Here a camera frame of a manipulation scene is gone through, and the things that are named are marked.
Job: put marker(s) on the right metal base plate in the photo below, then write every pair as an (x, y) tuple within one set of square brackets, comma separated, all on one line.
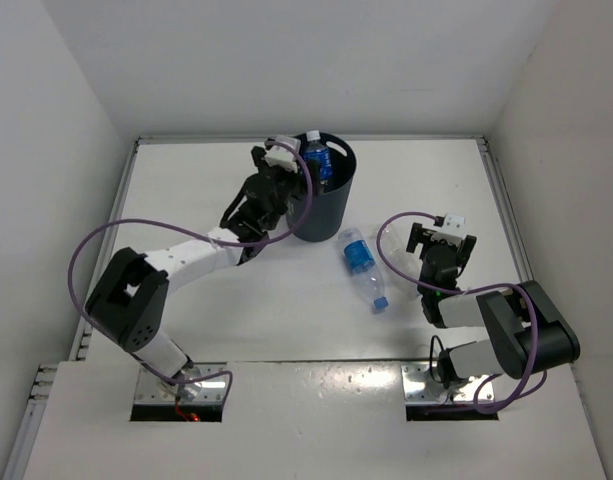
[(421, 390)]

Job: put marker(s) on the bottle blue label no cap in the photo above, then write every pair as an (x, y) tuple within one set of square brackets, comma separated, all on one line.
[(317, 152)]

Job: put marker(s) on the dark grey plastic bin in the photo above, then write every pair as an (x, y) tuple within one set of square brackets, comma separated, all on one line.
[(327, 209)]

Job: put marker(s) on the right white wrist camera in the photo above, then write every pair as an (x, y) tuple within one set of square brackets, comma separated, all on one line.
[(452, 230)]

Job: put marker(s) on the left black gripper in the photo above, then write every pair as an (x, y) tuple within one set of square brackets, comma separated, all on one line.
[(258, 158)]

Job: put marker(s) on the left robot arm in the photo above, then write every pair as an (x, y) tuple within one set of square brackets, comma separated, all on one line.
[(127, 303)]

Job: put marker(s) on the clear unlabelled plastic bottle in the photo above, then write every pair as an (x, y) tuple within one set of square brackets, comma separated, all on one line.
[(394, 249)]

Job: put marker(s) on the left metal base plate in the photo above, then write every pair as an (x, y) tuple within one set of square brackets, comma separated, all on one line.
[(210, 386)]

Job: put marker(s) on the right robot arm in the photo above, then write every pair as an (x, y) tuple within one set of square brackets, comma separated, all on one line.
[(505, 317)]

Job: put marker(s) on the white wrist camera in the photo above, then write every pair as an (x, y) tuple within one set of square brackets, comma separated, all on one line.
[(452, 230), (279, 152)]

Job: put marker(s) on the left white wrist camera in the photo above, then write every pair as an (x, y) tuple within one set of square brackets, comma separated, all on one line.
[(279, 152)]

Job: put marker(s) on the metal base plate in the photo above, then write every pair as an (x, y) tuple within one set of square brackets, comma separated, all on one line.
[(421, 390), (210, 386)]

